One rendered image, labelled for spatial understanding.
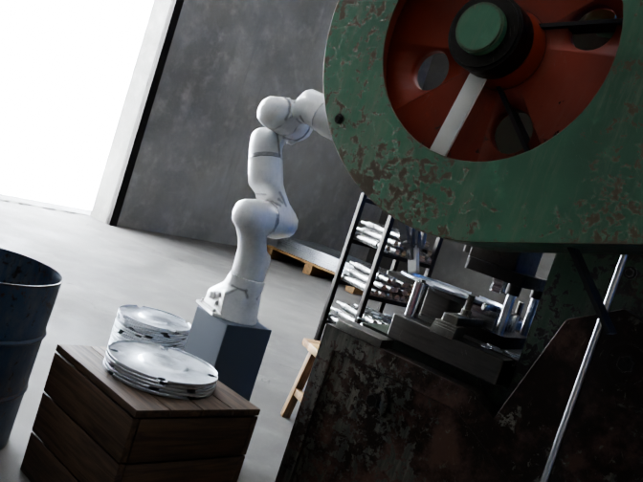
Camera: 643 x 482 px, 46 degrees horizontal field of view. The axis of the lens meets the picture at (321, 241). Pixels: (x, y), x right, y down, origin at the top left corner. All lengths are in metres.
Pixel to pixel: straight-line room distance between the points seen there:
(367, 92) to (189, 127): 5.57
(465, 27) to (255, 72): 6.18
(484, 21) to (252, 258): 1.15
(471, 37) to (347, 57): 0.34
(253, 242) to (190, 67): 4.85
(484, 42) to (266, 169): 1.06
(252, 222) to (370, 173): 0.74
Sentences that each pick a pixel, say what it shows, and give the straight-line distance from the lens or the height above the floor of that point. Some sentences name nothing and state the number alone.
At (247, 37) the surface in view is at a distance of 7.52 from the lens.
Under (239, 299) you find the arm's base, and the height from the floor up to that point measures 0.52.
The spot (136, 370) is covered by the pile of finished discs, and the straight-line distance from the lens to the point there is 1.88.
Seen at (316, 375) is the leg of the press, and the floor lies 0.49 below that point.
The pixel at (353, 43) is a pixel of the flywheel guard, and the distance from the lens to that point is 1.76.
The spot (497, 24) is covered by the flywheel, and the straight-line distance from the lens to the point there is 1.53.
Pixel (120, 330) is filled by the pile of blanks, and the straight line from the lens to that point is 3.00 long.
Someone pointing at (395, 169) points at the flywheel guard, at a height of 1.03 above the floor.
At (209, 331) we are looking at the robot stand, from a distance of 2.41.
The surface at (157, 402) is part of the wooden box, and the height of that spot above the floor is 0.35.
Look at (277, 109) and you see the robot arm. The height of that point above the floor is 1.12.
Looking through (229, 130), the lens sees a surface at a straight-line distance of 7.55.
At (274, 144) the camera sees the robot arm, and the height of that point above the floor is 1.01.
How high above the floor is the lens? 0.96
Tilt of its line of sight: 5 degrees down
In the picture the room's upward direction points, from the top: 18 degrees clockwise
